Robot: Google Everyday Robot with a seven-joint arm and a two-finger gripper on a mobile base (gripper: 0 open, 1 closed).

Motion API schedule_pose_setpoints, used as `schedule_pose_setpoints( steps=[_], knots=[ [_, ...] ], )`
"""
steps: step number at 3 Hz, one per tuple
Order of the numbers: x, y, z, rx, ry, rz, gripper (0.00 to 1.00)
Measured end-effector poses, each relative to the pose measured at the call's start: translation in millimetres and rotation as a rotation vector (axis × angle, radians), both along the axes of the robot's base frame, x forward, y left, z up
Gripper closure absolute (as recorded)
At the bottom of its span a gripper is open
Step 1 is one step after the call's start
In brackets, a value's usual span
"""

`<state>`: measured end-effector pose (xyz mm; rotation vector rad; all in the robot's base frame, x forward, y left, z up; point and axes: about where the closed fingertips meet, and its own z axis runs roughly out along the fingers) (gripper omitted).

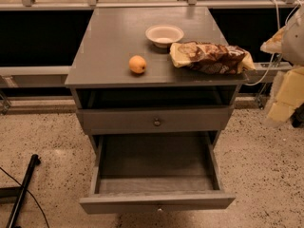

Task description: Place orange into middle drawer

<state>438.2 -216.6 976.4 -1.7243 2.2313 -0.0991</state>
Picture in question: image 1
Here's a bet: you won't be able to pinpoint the black stand leg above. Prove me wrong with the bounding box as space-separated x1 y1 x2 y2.
6 154 41 228

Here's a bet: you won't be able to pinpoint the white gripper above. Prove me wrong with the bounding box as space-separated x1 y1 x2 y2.
260 6 304 126

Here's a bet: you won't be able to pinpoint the white cable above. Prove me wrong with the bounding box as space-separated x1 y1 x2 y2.
243 0 304 87

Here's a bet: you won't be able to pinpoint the grey drawer cabinet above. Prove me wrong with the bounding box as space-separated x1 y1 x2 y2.
66 7 247 149

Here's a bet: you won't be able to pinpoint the open grey drawer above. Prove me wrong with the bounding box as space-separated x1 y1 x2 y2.
80 132 236 214

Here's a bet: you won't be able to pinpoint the closed grey drawer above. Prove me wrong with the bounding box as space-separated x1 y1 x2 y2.
77 106 233 135

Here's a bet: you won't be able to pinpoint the black floor cable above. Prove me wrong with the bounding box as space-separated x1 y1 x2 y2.
0 166 50 228

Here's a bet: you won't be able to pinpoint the orange fruit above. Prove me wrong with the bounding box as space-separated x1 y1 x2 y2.
129 55 146 74

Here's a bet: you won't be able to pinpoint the brown chip bag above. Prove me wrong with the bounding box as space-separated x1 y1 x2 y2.
170 41 256 75

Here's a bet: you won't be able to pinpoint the metal railing frame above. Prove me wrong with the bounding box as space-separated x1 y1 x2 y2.
1 0 299 97

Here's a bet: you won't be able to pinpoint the white paper bowl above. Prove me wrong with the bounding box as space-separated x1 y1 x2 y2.
145 25 184 48

